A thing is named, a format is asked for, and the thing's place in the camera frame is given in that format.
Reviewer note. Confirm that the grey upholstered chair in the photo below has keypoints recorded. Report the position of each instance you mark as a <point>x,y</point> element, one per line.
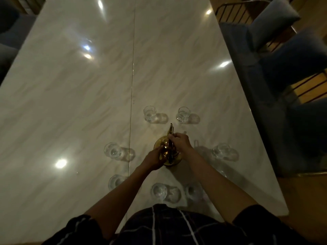
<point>286,99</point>
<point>310,135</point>
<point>11,35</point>
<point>258,25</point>

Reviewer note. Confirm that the person's left forearm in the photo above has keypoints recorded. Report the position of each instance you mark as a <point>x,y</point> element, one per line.
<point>118,199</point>

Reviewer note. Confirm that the person's right fingers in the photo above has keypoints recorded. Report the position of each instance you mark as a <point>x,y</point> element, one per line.
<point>173,140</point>

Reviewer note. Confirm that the person's right forearm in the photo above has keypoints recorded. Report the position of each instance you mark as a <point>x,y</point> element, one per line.
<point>217,187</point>

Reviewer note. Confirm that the person's right hand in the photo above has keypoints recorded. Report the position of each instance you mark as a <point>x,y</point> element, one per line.
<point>181,143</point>

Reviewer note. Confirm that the clear drinking glass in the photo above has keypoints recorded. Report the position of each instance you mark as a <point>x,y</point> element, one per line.
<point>193,192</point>
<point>221,151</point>
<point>115,181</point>
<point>149,113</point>
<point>112,150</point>
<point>158,191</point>
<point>183,114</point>

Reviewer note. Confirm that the golden metal teapot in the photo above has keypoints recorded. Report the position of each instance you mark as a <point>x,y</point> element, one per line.
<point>167,150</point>

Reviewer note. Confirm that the person's left hand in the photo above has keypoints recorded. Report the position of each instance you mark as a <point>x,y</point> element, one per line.
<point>152,159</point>

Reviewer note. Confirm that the person's left fingers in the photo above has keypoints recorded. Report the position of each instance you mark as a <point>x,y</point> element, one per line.
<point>162,153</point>

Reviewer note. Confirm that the dark plaid shirt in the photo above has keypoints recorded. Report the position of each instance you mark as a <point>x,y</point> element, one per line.
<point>178,227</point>

